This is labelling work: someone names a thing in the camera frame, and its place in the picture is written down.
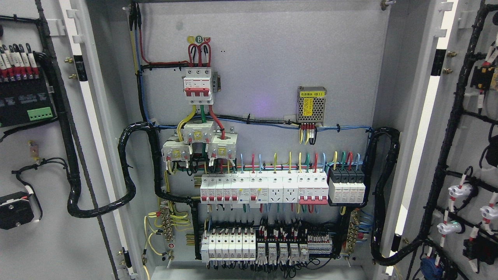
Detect brass ground bar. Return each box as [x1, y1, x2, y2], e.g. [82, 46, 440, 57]
[344, 209, 360, 256]
[160, 201, 175, 267]

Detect brass ground bar left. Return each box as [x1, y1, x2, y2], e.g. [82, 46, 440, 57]
[160, 201, 175, 267]

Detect black wrapped cable loom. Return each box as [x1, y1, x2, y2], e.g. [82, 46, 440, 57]
[67, 122, 164, 218]
[366, 127, 413, 265]

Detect relay and terminal row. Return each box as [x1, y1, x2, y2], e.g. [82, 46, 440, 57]
[255, 221, 333, 271]

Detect white current transformer cluster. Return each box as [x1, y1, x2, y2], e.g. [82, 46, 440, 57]
[162, 121, 238, 165]

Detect white small breaker row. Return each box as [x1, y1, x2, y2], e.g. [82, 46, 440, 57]
[200, 171, 269, 208]

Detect black wrapped cable loom right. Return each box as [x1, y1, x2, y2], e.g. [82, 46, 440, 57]
[366, 127, 413, 265]

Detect metal mesh power supply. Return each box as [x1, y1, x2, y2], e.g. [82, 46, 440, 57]
[296, 86, 326, 123]

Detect white sockets and red breaker row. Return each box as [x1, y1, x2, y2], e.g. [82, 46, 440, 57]
[266, 171, 329, 205]

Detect red three pole main breaker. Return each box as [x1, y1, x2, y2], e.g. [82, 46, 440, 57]
[183, 67, 221, 106]

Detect grey cabinet door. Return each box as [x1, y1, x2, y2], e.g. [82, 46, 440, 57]
[1, 0, 130, 280]
[365, 0, 497, 280]

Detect black meter rear housing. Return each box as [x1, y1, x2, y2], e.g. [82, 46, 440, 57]
[0, 76, 55, 127]

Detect black selector switch rear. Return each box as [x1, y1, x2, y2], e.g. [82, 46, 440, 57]
[0, 191, 34, 230]

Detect black white surge protector block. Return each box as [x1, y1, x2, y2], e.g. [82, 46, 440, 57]
[328, 168, 368, 208]

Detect black wrapped cable loom left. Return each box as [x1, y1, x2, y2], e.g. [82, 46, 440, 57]
[67, 122, 164, 218]

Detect brass ground bar right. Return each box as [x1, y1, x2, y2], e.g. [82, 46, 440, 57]
[344, 209, 360, 256]

